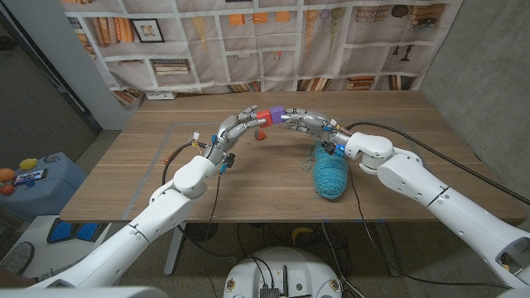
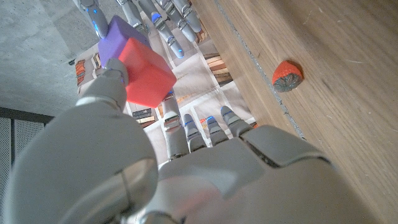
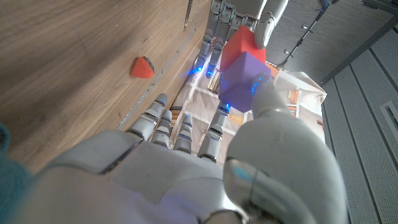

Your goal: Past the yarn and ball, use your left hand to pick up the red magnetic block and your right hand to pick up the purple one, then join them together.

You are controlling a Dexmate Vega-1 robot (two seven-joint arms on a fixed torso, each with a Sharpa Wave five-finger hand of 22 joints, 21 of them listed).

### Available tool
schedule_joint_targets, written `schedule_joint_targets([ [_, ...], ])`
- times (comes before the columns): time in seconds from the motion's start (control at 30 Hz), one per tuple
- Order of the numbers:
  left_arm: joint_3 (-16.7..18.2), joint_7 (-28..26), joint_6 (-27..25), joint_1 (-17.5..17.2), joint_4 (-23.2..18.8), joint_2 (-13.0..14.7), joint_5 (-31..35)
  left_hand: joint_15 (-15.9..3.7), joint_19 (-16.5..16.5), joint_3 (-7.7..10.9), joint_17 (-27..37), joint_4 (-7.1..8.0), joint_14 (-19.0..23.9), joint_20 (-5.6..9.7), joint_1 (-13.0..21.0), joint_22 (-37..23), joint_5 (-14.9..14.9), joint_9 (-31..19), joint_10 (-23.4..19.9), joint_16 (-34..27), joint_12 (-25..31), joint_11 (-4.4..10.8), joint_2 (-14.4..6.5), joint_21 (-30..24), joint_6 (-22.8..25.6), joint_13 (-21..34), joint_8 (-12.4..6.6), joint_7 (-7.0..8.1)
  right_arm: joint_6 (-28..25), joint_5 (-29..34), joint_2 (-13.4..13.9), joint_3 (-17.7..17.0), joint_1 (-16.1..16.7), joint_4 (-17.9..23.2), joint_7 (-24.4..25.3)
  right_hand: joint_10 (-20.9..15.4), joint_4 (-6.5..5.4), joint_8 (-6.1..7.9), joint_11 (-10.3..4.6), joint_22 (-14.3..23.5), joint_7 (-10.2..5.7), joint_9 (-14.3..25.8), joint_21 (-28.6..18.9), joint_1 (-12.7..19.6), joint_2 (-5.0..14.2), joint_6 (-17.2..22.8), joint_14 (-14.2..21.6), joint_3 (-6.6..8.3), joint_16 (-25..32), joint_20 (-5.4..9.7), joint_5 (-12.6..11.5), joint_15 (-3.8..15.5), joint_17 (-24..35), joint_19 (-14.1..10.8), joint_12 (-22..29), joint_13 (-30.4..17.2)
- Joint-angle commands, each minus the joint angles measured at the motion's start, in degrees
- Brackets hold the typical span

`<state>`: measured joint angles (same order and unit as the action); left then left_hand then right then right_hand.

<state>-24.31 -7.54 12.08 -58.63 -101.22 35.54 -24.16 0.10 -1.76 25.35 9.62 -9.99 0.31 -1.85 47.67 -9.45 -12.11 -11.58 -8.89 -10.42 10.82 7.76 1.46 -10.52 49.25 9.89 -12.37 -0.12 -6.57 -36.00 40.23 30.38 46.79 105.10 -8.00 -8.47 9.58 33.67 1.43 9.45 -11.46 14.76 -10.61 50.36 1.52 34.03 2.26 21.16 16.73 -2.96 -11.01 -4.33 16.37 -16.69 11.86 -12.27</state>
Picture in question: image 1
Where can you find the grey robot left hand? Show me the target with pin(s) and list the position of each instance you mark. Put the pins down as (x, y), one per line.
(227, 132)

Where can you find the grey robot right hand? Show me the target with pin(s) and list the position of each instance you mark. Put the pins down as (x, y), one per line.
(314, 122)

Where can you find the purple magnetic block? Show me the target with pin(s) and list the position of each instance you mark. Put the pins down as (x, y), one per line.
(277, 114)

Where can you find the red magnetic block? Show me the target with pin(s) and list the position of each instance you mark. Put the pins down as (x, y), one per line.
(264, 118)

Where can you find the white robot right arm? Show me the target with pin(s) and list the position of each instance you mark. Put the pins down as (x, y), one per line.
(414, 178)

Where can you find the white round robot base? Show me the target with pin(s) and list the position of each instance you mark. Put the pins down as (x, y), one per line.
(281, 269)

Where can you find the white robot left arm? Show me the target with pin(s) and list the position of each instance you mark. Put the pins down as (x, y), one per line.
(165, 207)

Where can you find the small orange grey ball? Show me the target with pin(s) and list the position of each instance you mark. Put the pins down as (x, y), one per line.
(259, 136)

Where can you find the teal yarn skein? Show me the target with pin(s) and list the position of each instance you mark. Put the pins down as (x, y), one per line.
(330, 178)

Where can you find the white power strip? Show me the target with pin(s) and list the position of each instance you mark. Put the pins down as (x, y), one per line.
(161, 95)

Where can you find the printed bookshelf backdrop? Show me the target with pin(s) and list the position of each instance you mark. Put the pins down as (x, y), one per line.
(265, 49)

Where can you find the black round floor base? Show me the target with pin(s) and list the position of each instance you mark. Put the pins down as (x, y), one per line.
(198, 232)

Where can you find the yellow banana toy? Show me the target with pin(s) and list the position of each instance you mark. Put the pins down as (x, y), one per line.
(301, 232)

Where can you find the metal table leg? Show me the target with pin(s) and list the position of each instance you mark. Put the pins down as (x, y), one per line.
(389, 252)
(173, 252)

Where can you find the blue grey ottoman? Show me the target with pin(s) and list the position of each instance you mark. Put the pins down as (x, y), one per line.
(49, 194)

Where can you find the yellow toy fruit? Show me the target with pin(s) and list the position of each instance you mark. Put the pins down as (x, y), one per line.
(28, 164)

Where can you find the white platform with blue pads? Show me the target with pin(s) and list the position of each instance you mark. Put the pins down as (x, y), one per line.
(37, 232)

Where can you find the orange toy fruit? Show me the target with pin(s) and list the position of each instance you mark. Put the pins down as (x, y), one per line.
(6, 175)

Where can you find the red toy fruit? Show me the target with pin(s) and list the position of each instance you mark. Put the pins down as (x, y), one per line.
(6, 189)

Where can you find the grey sneaker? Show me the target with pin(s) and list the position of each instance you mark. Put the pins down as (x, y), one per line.
(16, 257)

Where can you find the person bare leg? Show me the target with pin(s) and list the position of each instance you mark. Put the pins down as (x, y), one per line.
(10, 281)

